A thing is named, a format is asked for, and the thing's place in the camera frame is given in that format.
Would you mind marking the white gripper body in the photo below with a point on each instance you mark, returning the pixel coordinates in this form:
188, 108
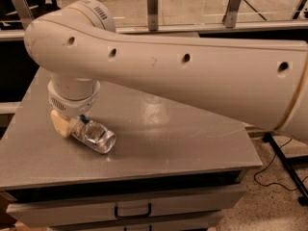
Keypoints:
71, 105

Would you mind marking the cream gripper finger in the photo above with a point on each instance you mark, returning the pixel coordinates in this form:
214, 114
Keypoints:
62, 124

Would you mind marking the crushed silver blue can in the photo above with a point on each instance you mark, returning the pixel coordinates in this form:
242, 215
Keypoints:
92, 134

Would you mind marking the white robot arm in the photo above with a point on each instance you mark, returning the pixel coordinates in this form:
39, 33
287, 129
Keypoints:
261, 82

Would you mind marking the black office chair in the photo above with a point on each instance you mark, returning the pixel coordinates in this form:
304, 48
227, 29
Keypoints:
9, 19

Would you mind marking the grey cabinet drawer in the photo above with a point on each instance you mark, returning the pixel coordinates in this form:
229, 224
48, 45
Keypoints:
101, 208

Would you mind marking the black stand leg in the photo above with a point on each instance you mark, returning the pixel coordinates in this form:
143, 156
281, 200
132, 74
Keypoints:
288, 164

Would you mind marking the metal rail beam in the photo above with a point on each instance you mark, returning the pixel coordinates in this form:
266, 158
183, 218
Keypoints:
295, 29

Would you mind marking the left metal rail bracket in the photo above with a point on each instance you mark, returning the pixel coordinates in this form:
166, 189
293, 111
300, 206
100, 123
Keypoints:
23, 10

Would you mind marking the metal rail bracket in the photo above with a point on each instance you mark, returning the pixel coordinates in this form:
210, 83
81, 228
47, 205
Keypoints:
23, 10
230, 17
152, 15

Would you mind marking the black drawer handle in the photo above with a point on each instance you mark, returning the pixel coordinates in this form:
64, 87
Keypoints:
138, 212

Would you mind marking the middle metal rail bracket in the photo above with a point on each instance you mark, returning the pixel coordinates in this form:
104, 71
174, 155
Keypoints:
152, 15

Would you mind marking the right metal rail bracket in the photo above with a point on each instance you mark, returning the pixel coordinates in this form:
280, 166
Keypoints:
230, 17

